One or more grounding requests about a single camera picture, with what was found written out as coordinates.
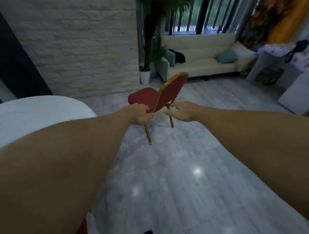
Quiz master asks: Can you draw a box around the black cloth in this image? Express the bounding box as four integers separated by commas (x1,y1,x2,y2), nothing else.
168,49,186,64

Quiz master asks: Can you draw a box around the round table with metal base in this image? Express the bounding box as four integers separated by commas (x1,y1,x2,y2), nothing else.
0,95,98,148

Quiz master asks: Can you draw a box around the person's left hand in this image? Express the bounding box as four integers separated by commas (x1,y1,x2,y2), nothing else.
129,103,155,126

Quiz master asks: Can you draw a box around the light blue cushion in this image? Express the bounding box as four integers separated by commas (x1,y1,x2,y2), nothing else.
165,52,177,67

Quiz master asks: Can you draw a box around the black shoulder bag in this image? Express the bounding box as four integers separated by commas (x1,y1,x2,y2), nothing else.
284,40,309,64

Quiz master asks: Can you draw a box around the white table floral cloth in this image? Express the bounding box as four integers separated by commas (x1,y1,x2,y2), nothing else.
246,43,309,84

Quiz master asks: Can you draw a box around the black barred window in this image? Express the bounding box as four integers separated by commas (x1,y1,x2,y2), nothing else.
166,0,243,36

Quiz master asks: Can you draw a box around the orange floral curtain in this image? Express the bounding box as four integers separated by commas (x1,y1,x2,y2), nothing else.
241,0,309,50

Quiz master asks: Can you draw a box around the cream sofa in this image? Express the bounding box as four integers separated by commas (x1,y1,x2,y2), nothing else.
160,32,257,81

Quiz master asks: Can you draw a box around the person's right hand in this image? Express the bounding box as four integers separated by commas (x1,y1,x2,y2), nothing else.
163,101,202,122

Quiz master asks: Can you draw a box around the person's right forearm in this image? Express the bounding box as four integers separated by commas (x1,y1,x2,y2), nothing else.
195,107,309,221

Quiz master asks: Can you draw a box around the leaning white board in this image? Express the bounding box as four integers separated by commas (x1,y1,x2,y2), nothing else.
277,70,309,115

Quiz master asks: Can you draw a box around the person's left forearm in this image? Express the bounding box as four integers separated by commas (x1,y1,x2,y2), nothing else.
0,106,136,234

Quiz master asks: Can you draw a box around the white plant pot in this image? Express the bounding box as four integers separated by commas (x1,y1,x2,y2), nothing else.
139,67,152,85

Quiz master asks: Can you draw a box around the tall green palm plant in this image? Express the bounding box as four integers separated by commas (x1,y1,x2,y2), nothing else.
137,0,195,72

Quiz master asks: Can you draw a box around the white tablecloth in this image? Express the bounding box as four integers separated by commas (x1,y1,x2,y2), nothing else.
0,95,98,148

